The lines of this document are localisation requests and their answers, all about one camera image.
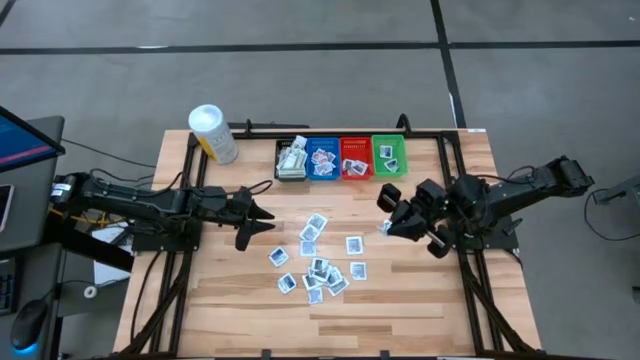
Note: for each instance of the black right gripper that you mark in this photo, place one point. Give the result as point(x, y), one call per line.
point(435, 220)

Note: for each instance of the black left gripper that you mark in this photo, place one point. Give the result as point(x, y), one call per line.
point(244, 235)

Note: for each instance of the long plain white packet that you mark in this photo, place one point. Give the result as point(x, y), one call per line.
point(286, 169)

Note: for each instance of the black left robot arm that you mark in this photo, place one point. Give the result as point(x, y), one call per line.
point(140, 200)

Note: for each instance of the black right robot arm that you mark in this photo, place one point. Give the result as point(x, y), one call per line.
point(525, 187)

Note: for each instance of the black slotted plastic basket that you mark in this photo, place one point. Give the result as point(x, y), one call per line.
point(276, 172)

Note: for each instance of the green slotted plastic basket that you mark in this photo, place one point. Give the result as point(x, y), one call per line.
point(400, 145)

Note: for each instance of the red slotted plastic basket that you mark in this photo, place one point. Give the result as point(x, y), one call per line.
point(356, 147)

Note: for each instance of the white wipes canister yellow label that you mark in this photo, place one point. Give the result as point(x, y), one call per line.
point(212, 130)

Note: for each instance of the blue slotted plastic basket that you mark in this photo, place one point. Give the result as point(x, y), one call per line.
point(332, 142)

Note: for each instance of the white paper sheet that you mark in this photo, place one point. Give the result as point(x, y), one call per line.
point(107, 260)

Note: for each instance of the black diagonal support beam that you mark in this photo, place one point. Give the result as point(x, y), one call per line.
point(95, 250)

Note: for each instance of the white tape roll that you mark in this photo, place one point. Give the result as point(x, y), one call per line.
point(90, 291)

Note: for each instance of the grey stand foot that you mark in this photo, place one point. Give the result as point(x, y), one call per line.
point(620, 190)

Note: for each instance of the laptop with blue screen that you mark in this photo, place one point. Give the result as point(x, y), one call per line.
point(30, 200)

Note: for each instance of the black computer mouse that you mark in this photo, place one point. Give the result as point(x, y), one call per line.
point(29, 322)

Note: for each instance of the monitor with blue screen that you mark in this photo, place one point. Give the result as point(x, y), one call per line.
point(20, 140)

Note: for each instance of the smartphone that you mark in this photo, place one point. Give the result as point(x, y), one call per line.
point(4, 206)

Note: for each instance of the black keyboard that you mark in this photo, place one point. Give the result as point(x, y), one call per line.
point(6, 292)

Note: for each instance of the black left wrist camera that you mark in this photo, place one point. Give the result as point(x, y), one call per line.
point(243, 196)

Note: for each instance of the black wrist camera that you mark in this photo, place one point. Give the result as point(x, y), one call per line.
point(243, 196)
point(432, 193)

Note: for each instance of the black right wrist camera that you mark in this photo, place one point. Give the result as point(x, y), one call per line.
point(432, 193)

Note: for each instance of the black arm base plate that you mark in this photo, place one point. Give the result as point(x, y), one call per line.
point(150, 245)
point(500, 244)

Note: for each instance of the black frame clamp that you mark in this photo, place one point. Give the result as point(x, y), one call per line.
point(403, 122)

